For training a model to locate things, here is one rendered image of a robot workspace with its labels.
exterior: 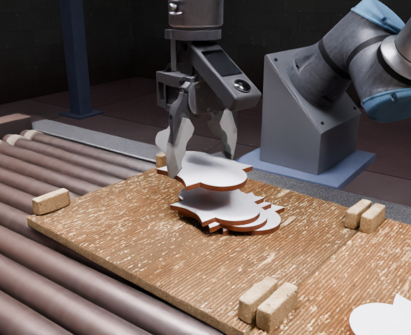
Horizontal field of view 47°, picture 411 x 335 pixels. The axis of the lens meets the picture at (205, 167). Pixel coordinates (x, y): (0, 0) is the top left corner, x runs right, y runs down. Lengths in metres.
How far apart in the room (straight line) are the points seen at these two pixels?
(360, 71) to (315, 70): 0.12
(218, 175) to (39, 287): 0.28
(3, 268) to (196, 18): 0.42
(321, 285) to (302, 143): 0.55
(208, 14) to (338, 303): 0.39
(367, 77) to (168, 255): 0.54
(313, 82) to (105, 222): 0.57
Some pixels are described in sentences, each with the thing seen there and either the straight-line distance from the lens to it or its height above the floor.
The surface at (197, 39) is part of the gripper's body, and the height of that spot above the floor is 1.20.
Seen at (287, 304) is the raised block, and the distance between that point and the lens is 0.53.
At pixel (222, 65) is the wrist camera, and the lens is 0.64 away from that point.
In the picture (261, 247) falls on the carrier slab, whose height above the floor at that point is 0.94.
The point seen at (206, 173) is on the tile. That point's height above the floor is 1.01.
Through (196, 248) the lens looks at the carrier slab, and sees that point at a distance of 0.65.
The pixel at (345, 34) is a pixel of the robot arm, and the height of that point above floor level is 1.17.
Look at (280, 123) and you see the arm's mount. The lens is 1.11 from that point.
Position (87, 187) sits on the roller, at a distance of 0.91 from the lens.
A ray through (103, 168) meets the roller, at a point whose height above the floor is 0.91.
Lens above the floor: 1.27
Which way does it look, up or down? 21 degrees down
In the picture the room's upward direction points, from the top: straight up
